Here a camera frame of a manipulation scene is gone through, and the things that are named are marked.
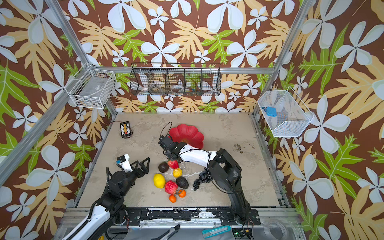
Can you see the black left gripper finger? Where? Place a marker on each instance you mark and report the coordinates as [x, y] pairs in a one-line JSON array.
[[137, 163], [146, 166]]

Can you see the red fake strawberry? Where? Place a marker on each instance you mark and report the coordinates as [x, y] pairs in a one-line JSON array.
[[173, 164]]

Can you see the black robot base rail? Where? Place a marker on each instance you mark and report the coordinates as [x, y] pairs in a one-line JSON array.
[[215, 215]]

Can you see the white wire basket left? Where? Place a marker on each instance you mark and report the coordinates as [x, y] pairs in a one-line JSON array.
[[91, 87]]

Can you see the red flower-shaped fruit bowl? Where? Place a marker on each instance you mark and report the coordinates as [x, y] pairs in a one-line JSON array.
[[187, 134]]

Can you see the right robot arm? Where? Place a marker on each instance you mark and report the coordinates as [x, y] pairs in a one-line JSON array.
[[222, 170]]

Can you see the red fake pomegranate piece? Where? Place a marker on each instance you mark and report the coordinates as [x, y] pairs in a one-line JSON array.
[[171, 187]]

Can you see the black wire basket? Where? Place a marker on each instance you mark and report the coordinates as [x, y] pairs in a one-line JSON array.
[[179, 79]]

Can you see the black charger board with connectors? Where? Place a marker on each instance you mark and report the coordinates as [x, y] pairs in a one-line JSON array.
[[126, 130]]

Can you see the aluminium corner frame post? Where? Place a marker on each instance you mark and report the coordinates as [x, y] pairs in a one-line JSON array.
[[75, 43]]

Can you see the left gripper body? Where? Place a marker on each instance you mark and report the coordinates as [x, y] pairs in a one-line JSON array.
[[135, 174]]

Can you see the orange mandarin left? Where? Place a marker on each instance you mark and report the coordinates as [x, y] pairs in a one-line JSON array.
[[172, 198]]

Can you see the yellow fake lemon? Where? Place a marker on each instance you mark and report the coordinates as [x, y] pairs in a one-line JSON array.
[[159, 181]]

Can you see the dark purple passion fruit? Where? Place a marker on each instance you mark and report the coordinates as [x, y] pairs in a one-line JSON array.
[[163, 167]]

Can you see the small orange-yellow fruit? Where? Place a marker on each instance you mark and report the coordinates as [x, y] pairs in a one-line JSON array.
[[177, 173]]

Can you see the white mesh basket right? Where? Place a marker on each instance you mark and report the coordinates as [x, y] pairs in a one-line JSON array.
[[293, 115]]

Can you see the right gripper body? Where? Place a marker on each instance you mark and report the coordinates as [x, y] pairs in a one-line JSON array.
[[168, 146]]

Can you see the orange mandarin right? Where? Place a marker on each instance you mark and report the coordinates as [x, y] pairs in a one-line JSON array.
[[181, 193]]

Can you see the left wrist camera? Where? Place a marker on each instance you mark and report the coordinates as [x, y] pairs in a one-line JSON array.
[[124, 164]]

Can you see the orange mandarin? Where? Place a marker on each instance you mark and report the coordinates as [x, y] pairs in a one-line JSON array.
[[172, 198], [181, 193]]

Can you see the teal box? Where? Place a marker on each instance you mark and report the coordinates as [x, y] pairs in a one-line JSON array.
[[208, 233]]

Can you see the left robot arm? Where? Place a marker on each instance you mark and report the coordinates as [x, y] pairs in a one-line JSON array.
[[110, 209]]

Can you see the black fake grape bunch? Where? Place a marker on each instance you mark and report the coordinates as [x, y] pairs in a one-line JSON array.
[[204, 177]]

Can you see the blue object in basket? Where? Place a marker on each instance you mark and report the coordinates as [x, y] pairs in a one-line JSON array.
[[270, 111]]

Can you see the dark fake avocado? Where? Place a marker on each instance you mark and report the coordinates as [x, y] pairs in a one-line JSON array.
[[182, 182]]

